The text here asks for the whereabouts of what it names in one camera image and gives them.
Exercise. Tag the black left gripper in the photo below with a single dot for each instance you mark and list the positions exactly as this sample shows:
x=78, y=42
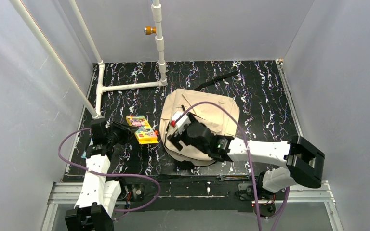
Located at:
x=121, y=134

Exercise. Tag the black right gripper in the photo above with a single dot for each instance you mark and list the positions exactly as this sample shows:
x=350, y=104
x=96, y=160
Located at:
x=177, y=138

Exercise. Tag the beige student backpack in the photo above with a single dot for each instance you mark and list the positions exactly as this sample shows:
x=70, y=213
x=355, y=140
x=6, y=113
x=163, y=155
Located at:
x=218, y=112

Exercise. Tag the yellow crayon box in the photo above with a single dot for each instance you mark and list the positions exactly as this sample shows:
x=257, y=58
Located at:
x=145, y=133

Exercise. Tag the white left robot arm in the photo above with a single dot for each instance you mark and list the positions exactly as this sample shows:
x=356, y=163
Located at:
x=95, y=204

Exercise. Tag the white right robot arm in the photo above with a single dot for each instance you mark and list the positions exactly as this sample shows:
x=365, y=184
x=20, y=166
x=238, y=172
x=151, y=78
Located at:
x=298, y=161

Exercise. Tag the steel wrench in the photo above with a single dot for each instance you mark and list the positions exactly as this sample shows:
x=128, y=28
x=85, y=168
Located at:
x=222, y=178

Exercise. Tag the orange knob on pipe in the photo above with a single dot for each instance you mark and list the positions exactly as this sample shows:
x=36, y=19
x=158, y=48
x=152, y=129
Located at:
x=148, y=30

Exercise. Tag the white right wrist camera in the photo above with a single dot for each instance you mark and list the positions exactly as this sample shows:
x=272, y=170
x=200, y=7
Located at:
x=179, y=122

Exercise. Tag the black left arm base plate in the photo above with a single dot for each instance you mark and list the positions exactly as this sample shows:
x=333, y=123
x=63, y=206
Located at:
x=132, y=191

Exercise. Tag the aluminium rail frame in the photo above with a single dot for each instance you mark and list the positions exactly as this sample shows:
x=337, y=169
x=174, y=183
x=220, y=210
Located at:
x=68, y=192

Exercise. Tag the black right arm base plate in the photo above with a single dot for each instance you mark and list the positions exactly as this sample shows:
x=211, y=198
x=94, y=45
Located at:
x=245, y=193

